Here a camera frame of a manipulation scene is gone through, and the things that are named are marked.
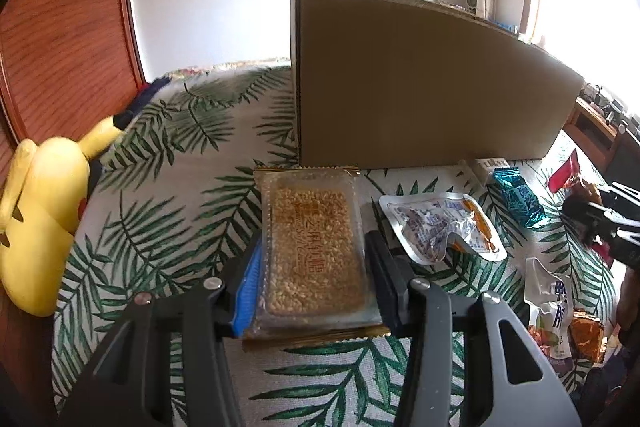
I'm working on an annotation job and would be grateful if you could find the clear grain bar packet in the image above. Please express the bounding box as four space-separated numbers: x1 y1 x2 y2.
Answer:
242 166 391 351

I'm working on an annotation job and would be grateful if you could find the yellow plush toy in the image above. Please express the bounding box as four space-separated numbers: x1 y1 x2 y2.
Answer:
0 114 126 318

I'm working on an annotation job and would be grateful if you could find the brown cardboard box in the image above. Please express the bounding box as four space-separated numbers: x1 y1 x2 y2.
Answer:
290 0 585 169

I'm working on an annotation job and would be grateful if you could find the red snack packet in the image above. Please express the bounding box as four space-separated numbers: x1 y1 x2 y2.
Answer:
548 150 584 193

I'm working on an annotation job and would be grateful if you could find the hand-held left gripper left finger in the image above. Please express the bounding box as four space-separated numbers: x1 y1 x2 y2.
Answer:
57 251 266 427

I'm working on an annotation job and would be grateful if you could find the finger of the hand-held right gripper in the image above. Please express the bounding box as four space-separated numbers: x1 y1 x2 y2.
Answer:
599 181 640 222
562 198 640 269

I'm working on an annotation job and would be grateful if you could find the teal snack packet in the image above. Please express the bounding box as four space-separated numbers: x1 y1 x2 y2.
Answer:
492 168 546 228

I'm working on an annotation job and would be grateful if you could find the person's right forearm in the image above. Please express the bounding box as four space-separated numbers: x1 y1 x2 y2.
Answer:
615 265 640 348

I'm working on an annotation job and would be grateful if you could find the orange foil snack packet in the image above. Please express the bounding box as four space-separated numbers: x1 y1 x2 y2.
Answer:
570 309 607 363

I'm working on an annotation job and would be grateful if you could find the white purple snack bag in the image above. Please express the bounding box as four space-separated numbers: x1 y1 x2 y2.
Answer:
524 257 576 361

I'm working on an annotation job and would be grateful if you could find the wooden desk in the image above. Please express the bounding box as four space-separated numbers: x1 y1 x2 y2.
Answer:
564 82 640 180

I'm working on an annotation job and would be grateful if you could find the dark brown snack packet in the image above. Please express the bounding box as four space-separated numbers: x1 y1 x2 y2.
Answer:
565 179 602 208

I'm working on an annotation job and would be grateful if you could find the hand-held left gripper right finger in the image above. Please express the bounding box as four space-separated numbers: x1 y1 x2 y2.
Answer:
364 231 583 427

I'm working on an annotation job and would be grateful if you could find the small white snack packet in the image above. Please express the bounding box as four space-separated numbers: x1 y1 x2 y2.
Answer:
460 157 511 186

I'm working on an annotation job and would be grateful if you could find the wooden wardrobe panel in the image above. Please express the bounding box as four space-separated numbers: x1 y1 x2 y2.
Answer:
0 0 147 388

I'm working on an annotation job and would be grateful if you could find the silver snack pouch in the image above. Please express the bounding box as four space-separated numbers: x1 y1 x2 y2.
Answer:
378 193 508 265

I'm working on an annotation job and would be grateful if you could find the dark blue cloth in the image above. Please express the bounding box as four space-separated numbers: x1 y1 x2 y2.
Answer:
126 77 172 118

